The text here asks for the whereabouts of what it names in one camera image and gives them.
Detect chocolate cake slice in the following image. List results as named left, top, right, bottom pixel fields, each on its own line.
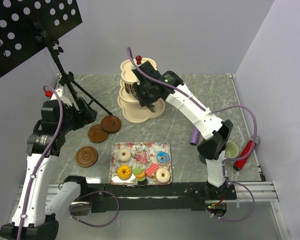
left=124, top=83, right=137, bottom=98

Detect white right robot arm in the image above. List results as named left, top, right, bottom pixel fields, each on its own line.
left=131, top=61, right=233, bottom=200

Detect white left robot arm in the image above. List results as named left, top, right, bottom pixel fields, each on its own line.
left=0, top=97, right=98, bottom=240

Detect cream three-tier cake stand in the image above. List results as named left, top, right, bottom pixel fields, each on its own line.
left=117, top=59, right=165, bottom=124

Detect brown wooden saucer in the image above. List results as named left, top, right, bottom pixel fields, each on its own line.
left=87, top=124, right=109, bottom=144
left=75, top=146, right=98, bottom=168
left=100, top=115, right=122, bottom=133

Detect white glazed donut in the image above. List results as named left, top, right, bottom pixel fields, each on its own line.
left=117, top=147, right=132, bottom=163

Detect purple glitter microphone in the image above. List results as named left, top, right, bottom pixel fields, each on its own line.
left=189, top=125, right=200, bottom=146

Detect blue glazed donut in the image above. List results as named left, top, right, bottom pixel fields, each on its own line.
left=156, top=151, right=170, bottom=166

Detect floral serving tray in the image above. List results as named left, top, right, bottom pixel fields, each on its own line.
left=109, top=142, right=173, bottom=186

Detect yellow glazed donut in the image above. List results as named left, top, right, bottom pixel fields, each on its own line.
left=117, top=165, right=132, bottom=181

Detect red striped cake slice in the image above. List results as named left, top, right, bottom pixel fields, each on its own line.
left=145, top=163, right=159, bottom=177

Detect stacked colourful macarons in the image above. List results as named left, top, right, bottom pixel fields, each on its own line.
left=132, top=167, right=148, bottom=186

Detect dark green mug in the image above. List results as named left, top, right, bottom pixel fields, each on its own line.
left=198, top=154, right=207, bottom=165

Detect cream glazed donut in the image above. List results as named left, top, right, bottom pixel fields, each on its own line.
left=155, top=168, right=171, bottom=184

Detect light green cup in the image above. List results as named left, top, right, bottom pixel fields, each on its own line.
left=225, top=141, right=239, bottom=159

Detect black perforated music stand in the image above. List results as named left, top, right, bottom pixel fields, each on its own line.
left=0, top=0, right=100, bottom=105

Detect red glitter microphone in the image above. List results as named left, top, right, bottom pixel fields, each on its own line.
left=233, top=136, right=261, bottom=171

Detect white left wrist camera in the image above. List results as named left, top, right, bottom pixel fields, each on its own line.
left=44, top=86, right=72, bottom=106

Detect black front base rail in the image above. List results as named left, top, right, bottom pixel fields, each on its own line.
left=89, top=182, right=216, bottom=213

